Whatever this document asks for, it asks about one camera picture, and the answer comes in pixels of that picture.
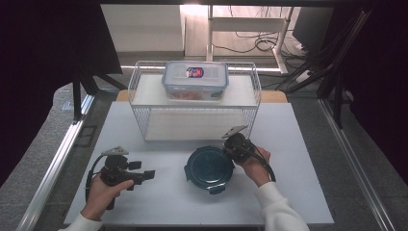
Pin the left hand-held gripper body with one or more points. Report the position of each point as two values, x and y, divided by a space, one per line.
114 171

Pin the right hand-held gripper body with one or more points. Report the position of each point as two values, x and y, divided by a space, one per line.
239 146

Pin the dark round food container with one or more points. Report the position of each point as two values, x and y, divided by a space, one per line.
208 168

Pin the clear rectangular food container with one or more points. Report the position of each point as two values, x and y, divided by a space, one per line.
195 80

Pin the person's right hand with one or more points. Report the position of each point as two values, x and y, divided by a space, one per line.
256 166

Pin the person's left hand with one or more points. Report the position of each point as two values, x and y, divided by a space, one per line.
102 195

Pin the black metal stand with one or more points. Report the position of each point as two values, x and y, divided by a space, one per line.
336 96
77 99

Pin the black curtain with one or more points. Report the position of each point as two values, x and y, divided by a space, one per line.
41 64
385 80

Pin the white cabinet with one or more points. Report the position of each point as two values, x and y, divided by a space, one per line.
144 29

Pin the dark monitor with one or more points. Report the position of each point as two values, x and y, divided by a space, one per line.
312 27

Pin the aluminium rail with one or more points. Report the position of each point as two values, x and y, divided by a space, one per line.
352 166
54 170

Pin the white desk frame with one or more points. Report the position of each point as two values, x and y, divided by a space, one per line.
247 24

